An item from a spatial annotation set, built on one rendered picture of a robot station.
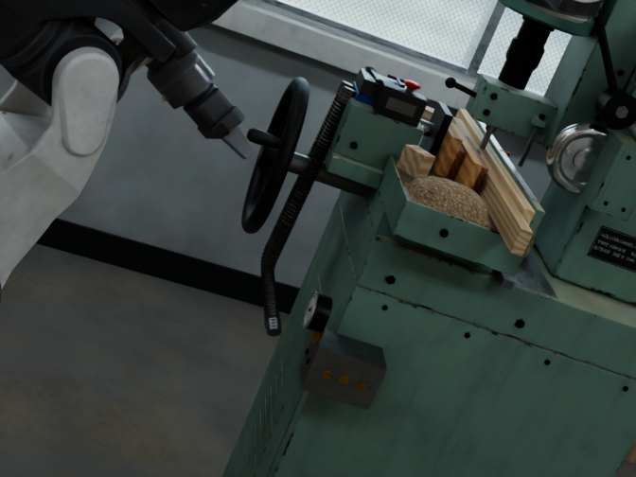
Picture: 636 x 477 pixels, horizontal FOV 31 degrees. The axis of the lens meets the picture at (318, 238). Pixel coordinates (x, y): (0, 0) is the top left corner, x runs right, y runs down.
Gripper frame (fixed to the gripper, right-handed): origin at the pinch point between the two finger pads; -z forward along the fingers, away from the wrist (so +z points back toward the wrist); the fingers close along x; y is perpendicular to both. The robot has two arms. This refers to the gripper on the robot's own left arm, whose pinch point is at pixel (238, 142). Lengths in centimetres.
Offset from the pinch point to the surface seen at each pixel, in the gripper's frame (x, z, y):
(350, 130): 2.8, -11.2, 15.6
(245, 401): -91, -70, -21
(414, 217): 24.4, -22.0, 7.6
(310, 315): 13.8, -25.4, -12.5
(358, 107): 4.1, -8.9, 18.7
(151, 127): -136, -10, 16
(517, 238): 36.4, -31.2, 14.1
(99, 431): -67, -41, -50
